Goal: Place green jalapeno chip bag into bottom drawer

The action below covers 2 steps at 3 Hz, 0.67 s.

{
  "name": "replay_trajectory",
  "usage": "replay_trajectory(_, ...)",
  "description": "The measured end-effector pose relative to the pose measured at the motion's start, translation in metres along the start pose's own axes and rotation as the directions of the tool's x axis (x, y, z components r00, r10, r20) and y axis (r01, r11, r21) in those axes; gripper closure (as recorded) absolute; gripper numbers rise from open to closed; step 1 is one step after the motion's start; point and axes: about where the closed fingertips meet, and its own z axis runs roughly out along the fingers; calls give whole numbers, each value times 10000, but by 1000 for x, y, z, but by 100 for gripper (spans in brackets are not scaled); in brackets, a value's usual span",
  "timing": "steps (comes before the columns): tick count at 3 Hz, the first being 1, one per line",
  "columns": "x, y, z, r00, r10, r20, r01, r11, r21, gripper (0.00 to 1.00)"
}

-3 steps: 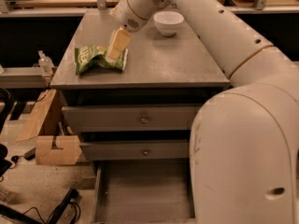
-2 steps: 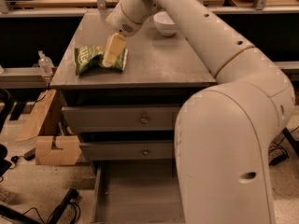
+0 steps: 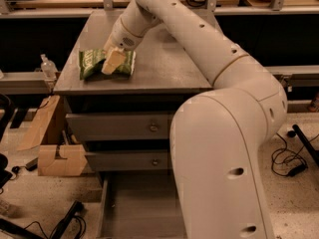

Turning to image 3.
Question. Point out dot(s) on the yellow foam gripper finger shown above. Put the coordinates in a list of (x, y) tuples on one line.
[(114, 58)]

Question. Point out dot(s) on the green jalapeno chip bag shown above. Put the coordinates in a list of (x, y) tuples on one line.
[(91, 62)]

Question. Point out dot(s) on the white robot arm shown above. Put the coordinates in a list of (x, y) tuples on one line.
[(214, 136)]

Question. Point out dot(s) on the grey drawer cabinet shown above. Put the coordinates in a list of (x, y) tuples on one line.
[(164, 77)]

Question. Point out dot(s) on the grey top drawer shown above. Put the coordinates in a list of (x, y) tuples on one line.
[(119, 126)]

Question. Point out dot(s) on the grey middle drawer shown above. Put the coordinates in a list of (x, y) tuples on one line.
[(129, 160)]

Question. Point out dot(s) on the grey open bottom drawer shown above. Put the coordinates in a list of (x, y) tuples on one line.
[(140, 205)]

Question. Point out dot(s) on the clear plastic bottle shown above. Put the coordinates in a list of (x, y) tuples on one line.
[(48, 67)]

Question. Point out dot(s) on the brown cardboard box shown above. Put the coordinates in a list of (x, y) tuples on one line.
[(55, 157)]

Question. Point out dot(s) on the black chair left edge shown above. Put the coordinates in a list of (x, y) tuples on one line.
[(8, 110)]

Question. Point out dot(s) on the black stand leg right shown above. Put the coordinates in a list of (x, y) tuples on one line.
[(306, 142)]

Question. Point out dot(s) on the black cable floor left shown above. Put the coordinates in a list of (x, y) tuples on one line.
[(18, 232)]

